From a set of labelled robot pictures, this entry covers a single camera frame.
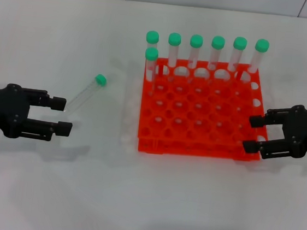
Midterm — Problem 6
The clear test tube green cap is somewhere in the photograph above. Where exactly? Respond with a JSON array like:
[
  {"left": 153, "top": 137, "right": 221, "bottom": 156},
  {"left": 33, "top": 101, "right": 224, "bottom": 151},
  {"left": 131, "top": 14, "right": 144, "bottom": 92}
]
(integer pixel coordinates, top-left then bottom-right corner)
[
  {"left": 164, "top": 32, "right": 183, "bottom": 82},
  {"left": 141, "top": 46, "right": 161, "bottom": 97},
  {"left": 207, "top": 34, "right": 227, "bottom": 82},
  {"left": 245, "top": 37, "right": 271, "bottom": 84},
  {"left": 186, "top": 33, "right": 205, "bottom": 84},
  {"left": 229, "top": 36, "right": 248, "bottom": 81},
  {"left": 63, "top": 70, "right": 108, "bottom": 117},
  {"left": 144, "top": 29, "right": 161, "bottom": 52}
]

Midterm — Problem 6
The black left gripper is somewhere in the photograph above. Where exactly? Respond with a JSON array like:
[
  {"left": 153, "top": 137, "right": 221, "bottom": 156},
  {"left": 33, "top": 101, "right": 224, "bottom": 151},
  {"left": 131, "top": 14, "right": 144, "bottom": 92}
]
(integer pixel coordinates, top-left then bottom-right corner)
[{"left": 0, "top": 82, "right": 76, "bottom": 146}]

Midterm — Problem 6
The orange test tube rack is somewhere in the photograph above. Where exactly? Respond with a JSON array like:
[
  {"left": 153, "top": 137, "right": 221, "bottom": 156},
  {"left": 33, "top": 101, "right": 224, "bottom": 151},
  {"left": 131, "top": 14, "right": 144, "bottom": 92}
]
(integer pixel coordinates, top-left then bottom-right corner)
[{"left": 135, "top": 53, "right": 271, "bottom": 166}]

